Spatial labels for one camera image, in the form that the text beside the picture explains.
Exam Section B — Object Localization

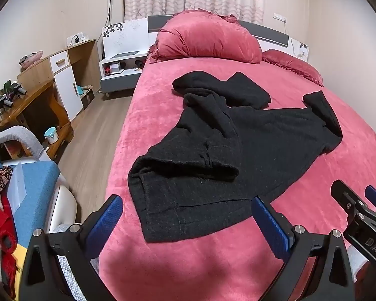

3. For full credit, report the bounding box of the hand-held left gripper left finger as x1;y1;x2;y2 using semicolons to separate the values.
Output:
19;194;124;301

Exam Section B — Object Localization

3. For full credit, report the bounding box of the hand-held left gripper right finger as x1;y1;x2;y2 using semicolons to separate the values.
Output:
251;196;356;301

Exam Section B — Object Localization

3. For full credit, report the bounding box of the black wool coat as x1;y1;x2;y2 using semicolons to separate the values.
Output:
127;71;343;243

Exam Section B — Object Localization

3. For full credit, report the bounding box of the white leather chair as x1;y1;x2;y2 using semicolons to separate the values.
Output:
47;176;78;234

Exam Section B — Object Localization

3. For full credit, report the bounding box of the clear plastic sheet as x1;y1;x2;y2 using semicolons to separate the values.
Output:
6;163;29;214

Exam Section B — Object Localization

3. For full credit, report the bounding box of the yellow cloth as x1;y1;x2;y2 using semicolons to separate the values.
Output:
14;246;29;298

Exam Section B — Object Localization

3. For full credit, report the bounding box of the white container with teal lid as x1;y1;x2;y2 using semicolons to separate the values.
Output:
44;127;58;145

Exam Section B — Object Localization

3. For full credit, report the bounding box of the red garment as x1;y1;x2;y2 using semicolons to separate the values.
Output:
0;191;18;292

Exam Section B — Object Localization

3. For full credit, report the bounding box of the grey chair armrest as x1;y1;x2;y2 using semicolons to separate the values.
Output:
0;125;47;160

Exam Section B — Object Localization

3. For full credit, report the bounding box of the dark storage box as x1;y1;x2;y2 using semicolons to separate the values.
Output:
81;86;96;110

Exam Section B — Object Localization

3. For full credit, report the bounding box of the bed with pink blanket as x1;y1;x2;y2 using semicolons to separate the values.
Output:
99;55;376;301

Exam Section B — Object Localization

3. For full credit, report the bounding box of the wooden cabinet with white doors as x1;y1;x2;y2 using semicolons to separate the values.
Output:
17;39;98;123

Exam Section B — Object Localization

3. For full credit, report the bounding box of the wooden desk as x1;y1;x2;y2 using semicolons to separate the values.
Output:
0;80;75;160

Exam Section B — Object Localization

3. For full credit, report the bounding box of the white grey nightstand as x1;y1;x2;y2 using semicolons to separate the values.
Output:
99;18;149;98

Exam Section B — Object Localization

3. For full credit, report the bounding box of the white floral nightstand panel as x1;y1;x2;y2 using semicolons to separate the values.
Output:
289;37;310;61

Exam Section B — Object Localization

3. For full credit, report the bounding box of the black device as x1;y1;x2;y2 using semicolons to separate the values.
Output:
5;82;27;98
0;97;15;113

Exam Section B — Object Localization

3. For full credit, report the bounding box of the pink basket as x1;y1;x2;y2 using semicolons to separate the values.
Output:
20;50;44;69

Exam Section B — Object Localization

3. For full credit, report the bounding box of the white charger strip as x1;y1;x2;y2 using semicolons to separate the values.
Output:
67;33;88;46

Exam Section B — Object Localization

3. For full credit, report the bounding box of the large pink pillow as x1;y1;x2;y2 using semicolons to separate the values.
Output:
147;10;263;65

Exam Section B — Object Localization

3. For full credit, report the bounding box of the thin wall cable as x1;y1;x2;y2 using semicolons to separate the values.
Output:
105;0;118;27

